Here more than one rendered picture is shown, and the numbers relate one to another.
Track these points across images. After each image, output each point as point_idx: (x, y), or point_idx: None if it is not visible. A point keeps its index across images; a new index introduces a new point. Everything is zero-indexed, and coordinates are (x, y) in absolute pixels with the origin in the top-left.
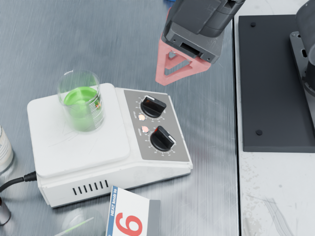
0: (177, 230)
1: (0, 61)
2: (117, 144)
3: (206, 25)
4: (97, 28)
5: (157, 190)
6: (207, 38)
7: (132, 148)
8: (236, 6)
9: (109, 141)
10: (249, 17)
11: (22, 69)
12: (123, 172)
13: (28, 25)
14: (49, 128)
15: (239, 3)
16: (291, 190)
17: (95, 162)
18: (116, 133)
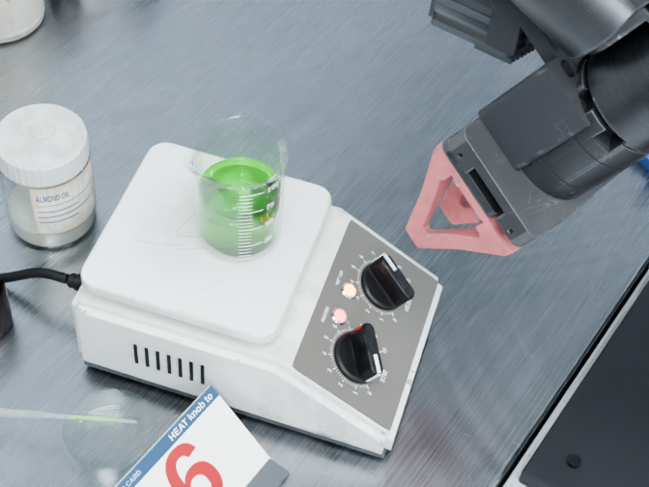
0: None
1: (185, 55)
2: (259, 307)
3: (543, 160)
4: (400, 92)
5: (297, 450)
6: (535, 190)
7: (289, 334)
8: (622, 153)
9: (249, 295)
10: None
11: (213, 90)
12: (242, 369)
13: (279, 18)
14: (159, 208)
15: (630, 148)
16: None
17: (196, 316)
18: (271, 287)
